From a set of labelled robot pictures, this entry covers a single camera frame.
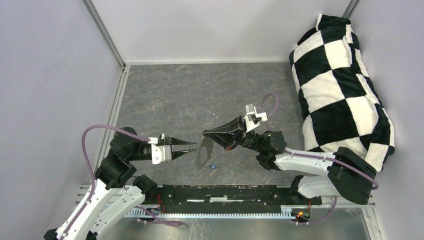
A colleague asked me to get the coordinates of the red wired circuit board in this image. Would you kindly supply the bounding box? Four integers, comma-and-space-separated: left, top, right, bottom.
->
292, 209, 312, 223

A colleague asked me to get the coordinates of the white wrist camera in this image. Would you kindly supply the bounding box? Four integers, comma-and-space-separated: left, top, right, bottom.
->
148, 135, 172, 165
243, 104, 268, 133

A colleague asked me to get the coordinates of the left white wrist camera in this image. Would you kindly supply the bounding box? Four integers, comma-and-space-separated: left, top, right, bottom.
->
148, 135, 172, 165

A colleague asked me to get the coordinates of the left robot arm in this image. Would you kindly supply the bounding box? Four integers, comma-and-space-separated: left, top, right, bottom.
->
43, 124, 192, 240

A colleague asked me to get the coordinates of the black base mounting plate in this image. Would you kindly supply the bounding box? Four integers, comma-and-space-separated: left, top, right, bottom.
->
143, 185, 323, 214

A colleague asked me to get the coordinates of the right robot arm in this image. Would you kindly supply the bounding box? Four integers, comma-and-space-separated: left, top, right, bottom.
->
202, 116, 378, 205

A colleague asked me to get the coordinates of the metal keyring plate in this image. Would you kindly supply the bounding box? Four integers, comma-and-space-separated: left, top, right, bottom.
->
196, 137, 214, 168

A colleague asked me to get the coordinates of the black white checkered blanket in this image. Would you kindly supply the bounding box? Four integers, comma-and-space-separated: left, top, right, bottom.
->
289, 14, 395, 171

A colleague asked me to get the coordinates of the white slotted cable duct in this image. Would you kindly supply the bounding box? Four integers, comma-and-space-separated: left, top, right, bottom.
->
122, 206, 312, 220

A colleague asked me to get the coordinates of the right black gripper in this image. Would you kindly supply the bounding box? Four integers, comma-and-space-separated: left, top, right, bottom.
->
202, 115, 264, 154

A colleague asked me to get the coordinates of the aluminium frame rail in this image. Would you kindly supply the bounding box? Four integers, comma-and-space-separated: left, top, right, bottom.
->
82, 0, 126, 69

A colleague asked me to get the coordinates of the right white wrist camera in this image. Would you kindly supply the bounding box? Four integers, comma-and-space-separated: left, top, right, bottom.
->
243, 104, 268, 133

